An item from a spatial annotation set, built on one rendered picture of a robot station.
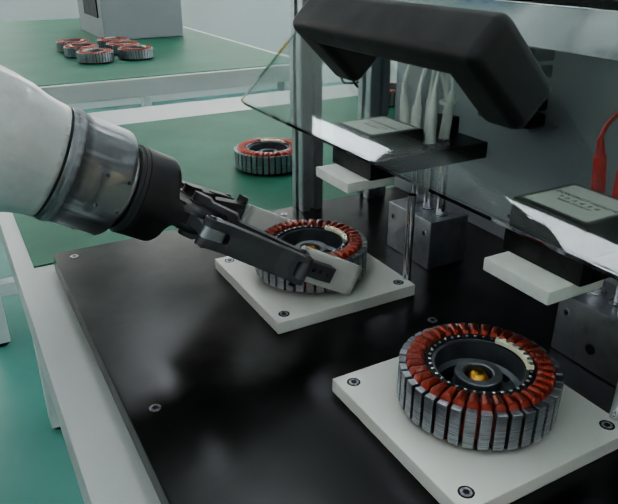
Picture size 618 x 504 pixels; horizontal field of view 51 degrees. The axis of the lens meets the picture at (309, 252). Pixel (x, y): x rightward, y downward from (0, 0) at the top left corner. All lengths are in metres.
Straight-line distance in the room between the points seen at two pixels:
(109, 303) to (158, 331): 0.08
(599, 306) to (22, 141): 0.44
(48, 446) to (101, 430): 1.21
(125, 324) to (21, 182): 0.18
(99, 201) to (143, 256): 0.24
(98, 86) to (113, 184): 1.41
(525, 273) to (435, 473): 0.14
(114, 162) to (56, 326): 0.22
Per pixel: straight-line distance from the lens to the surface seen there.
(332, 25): 0.25
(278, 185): 1.01
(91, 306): 0.66
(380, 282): 0.65
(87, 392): 0.58
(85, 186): 0.51
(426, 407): 0.45
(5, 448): 1.78
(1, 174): 0.49
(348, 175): 0.64
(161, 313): 0.63
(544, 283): 0.45
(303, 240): 0.68
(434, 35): 0.21
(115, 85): 1.92
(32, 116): 0.49
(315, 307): 0.60
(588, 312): 0.56
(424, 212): 0.71
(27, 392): 1.94
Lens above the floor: 1.08
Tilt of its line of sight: 25 degrees down
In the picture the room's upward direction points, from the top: straight up
